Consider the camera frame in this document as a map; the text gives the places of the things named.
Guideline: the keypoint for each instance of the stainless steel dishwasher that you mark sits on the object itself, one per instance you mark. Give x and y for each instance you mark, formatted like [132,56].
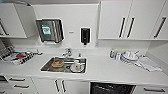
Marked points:
[111,88]

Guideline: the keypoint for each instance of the small chrome sink knob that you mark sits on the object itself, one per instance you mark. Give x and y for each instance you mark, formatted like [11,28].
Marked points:
[79,54]

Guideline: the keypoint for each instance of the black soap dispenser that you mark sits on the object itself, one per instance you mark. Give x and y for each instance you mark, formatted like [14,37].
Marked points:
[85,35]

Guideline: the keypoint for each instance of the white cup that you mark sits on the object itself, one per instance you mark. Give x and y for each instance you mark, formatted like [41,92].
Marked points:
[77,62]

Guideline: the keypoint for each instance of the chrome faucet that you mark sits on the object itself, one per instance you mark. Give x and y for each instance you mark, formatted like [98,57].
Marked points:
[67,52]

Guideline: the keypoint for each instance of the white patterned plate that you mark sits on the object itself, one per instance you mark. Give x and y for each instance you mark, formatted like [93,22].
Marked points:
[77,68]

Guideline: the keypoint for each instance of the blue dish soap bottle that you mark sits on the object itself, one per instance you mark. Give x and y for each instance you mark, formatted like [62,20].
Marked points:
[112,53]

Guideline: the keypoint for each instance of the small clear jar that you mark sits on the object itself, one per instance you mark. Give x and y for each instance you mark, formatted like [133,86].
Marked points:
[117,55]

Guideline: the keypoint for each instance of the steel paper towel dispenser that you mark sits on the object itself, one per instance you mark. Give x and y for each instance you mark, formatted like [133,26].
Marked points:
[49,30]

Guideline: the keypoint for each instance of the white sink base cabinet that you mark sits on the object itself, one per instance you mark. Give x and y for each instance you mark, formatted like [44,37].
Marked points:
[73,87]

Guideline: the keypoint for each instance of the stainless steel sink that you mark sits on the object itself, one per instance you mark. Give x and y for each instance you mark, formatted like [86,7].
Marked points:
[45,69]

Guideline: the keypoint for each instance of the stack of white plates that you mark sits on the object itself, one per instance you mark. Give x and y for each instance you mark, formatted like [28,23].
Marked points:
[130,57]

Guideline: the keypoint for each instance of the grey white dish cloth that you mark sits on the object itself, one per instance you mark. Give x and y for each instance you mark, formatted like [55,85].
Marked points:
[31,52]

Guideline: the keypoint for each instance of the white dish towel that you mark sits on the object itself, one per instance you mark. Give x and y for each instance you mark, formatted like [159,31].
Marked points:
[149,64]

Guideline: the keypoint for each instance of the white drawer unit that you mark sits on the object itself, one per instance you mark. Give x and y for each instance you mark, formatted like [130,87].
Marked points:
[21,86]
[151,90]

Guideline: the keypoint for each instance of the built-in black microwave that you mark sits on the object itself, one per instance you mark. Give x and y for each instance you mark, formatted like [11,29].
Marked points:
[3,78]

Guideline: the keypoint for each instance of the white wall outlet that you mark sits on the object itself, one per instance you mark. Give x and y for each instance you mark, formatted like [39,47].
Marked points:
[97,44]

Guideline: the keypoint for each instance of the small wall label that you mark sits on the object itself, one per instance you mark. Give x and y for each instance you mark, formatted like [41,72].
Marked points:
[71,32]

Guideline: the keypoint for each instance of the white wall cabinet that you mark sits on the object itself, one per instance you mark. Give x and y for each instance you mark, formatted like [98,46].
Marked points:
[13,20]
[110,18]

